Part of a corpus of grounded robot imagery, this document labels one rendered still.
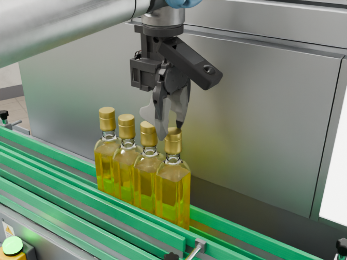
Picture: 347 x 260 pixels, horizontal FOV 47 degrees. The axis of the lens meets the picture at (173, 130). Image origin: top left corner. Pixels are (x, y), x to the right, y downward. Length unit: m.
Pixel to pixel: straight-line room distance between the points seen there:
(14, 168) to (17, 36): 0.77
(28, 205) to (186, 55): 0.55
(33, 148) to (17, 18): 0.84
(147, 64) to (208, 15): 0.18
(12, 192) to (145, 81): 0.48
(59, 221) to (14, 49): 0.59
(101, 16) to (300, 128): 0.47
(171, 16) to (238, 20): 0.16
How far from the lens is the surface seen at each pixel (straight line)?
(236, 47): 0.79
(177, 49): 0.70
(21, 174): 1.14
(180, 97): 0.76
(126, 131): 0.83
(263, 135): 0.82
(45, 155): 1.19
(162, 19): 0.68
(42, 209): 0.97
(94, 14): 0.44
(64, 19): 0.42
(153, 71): 0.71
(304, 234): 0.95
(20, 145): 1.28
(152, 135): 0.80
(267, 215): 0.96
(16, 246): 1.04
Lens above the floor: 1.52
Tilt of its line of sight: 28 degrees down
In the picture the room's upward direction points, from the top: straight up
